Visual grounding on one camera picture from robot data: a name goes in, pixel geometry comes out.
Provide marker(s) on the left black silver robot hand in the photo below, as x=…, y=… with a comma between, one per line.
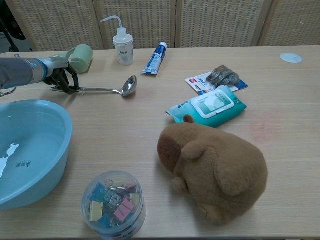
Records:
x=58, y=63

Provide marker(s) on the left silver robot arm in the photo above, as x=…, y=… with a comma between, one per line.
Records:
x=17, y=72

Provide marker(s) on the light blue plastic bowl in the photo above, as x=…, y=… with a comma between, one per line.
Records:
x=32, y=150

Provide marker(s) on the pale green lint roller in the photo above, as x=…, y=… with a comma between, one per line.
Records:
x=83, y=58

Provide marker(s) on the woven wooden screen panel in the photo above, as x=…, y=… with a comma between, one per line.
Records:
x=145, y=20
x=220, y=22
x=57, y=22
x=292, y=22

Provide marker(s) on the black tripod stand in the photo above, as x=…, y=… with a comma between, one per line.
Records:
x=10, y=41

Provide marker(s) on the white plastic wash bottle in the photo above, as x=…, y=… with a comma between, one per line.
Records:
x=123, y=50

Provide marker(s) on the blue white toothpaste tube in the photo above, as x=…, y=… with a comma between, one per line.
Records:
x=155, y=60

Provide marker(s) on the clear tub of binder clips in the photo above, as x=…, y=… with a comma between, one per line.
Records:
x=113, y=205

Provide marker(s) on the teal wet wipes pack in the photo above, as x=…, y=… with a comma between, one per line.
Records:
x=210, y=107

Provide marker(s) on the correction tape blister pack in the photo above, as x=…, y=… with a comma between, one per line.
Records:
x=220, y=77

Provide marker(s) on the brown capybara plush toy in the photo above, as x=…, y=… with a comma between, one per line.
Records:
x=220, y=170

